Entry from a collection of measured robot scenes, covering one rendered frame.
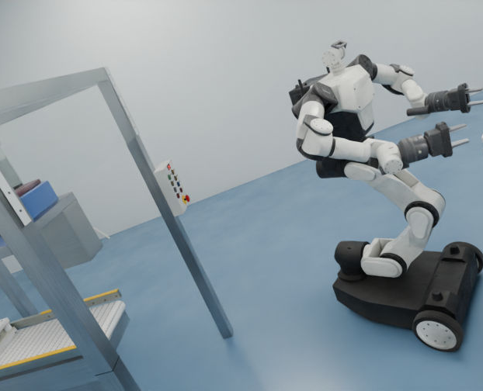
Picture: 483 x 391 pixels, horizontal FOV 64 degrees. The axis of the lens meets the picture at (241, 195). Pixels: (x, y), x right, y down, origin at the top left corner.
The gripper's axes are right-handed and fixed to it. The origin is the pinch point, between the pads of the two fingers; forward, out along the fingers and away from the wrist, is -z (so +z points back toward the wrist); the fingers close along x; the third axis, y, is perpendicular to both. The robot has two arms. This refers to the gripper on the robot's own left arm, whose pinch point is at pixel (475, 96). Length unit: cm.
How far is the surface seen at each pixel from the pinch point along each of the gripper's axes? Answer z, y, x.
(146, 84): 338, -53, -49
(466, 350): 2, 45, 99
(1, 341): 107, 179, 13
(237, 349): 106, 94, 99
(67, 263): 80, 149, -8
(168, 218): 120, 91, 14
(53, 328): 94, 163, 15
